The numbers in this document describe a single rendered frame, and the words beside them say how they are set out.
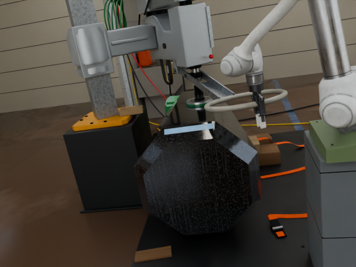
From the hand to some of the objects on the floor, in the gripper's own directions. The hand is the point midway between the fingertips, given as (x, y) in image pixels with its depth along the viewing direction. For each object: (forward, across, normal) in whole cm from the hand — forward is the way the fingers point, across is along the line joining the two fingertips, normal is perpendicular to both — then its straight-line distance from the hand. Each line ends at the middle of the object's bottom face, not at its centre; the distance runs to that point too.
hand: (260, 121), depth 176 cm
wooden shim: (+83, +34, +75) cm, 117 cm away
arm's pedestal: (+92, -17, -34) cm, 100 cm away
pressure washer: (+64, +255, +23) cm, 264 cm away
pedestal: (+74, +139, +97) cm, 185 cm away
